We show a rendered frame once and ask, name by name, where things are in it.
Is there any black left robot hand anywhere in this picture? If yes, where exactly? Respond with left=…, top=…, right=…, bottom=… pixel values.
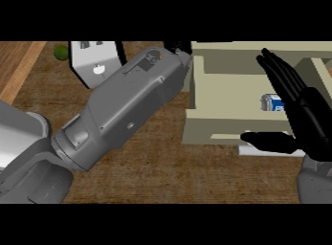
left=162, top=40, right=193, bottom=56

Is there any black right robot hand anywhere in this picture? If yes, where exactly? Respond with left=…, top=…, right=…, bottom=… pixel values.
left=239, top=47, right=332, bottom=163

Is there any blue and white can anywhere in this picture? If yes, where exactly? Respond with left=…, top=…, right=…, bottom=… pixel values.
left=258, top=93, right=286, bottom=113

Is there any beige open drawer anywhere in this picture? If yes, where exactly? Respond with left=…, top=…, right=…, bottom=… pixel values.
left=181, top=55, right=332, bottom=146

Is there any beige drawer front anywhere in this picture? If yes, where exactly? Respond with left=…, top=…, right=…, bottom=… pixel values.
left=181, top=109, right=298, bottom=146

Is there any beige cabinet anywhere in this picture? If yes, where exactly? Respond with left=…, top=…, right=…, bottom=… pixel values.
left=188, top=40, right=332, bottom=113

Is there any green round fruit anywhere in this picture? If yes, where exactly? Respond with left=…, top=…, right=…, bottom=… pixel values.
left=51, top=45, right=70, bottom=61

